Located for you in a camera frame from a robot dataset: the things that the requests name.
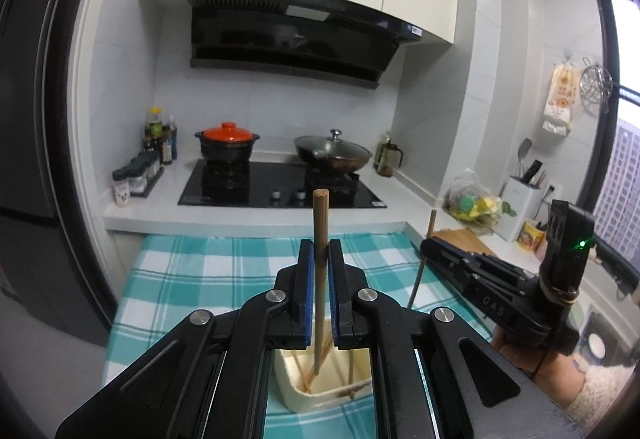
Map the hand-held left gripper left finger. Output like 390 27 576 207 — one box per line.
55 240 316 439

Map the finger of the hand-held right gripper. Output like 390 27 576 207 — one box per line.
420 249 482 302
421 236 502 281

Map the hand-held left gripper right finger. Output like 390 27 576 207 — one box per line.
327 239 587 439

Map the wooden chopstick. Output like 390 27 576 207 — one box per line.
407 209 440 310
305 189 330 377

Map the group of wooden chopsticks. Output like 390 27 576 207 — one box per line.
292 334 368 402

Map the cream utensil holder box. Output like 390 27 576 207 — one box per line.
272 346 376 415

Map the person's right hand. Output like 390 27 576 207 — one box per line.
490 326 588 407

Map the wooden cutting board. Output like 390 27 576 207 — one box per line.
440 226 497 261

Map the plastic bag of sponges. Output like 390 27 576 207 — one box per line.
442 169 506 232

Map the yellow printed mug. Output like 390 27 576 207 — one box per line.
520 219 547 254

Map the white knife holder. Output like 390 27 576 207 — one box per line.
500 175 546 242

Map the kitchen sink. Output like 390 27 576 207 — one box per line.
580 309 636 370

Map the teal checked tablecloth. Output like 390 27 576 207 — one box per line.
102 233 496 439

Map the dark glass jug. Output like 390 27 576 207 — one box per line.
374 131 403 177

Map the grey spatula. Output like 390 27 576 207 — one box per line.
517 138 534 180

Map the black gas cooktop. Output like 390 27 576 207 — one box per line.
177 159 388 210

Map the black wok with glass lid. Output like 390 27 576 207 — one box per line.
293 129 374 174

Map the black clay pot red lid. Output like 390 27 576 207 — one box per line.
194 121 261 164

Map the hanging noodle bag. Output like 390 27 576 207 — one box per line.
542 61 581 136

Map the spice jar rack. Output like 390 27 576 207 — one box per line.
127 151 166 197

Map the dark sauce bottle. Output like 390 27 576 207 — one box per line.
162 115 179 164

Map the labelled spice jar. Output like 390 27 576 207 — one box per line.
112 170 132 206

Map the yellow-capped sauce bottle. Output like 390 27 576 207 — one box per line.
145 106 165 154

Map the black range hood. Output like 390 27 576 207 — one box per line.
184 0 423 91

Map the dark grey refrigerator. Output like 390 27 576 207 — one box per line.
0 0 113 345

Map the black-handled knife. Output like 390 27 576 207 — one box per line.
522 160 547 186

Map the black window frame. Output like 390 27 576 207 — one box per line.
575 0 640 305

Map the wire steamer rack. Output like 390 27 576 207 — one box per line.
580 59 614 114

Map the black door frame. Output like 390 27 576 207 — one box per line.
47 0 123 335

